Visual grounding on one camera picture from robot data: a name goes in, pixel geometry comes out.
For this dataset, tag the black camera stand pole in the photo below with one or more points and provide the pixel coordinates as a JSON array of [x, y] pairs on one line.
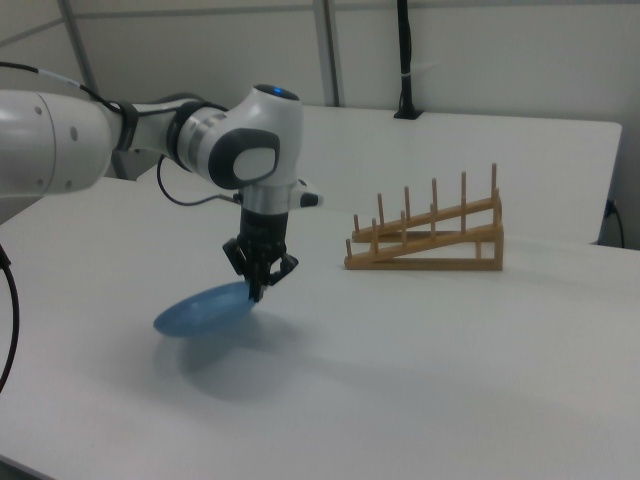
[[406, 65]]

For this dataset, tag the wooden plate rack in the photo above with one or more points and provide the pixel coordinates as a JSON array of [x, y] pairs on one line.
[[430, 250]]

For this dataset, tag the blue round plate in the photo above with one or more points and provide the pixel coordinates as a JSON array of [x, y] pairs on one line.
[[205, 310]]

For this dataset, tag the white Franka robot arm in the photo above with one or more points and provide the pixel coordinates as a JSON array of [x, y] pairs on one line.
[[50, 140]]

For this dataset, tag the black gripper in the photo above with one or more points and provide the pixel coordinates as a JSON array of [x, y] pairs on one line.
[[264, 232]]

